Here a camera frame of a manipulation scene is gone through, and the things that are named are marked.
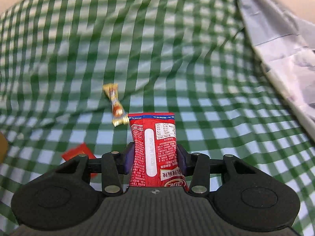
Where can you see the cardboard box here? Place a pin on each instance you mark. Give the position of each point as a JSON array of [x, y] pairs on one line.
[[3, 147]]

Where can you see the green checkered cloth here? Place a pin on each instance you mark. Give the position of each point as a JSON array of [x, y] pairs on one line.
[[137, 54]]

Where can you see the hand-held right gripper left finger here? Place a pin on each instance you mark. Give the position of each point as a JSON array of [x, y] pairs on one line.
[[129, 159]]

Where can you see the gold wrapped candy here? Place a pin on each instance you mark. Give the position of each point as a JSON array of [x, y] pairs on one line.
[[115, 104]]

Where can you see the grey white bed sheet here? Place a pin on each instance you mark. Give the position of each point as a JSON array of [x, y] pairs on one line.
[[283, 41]]

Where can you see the small red sachet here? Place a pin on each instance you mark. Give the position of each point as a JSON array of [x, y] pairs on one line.
[[78, 153]]

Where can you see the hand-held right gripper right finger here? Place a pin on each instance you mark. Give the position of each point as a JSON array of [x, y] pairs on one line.
[[181, 159]]

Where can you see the red snack packet blue edge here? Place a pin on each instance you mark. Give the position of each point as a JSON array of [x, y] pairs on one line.
[[155, 150]]

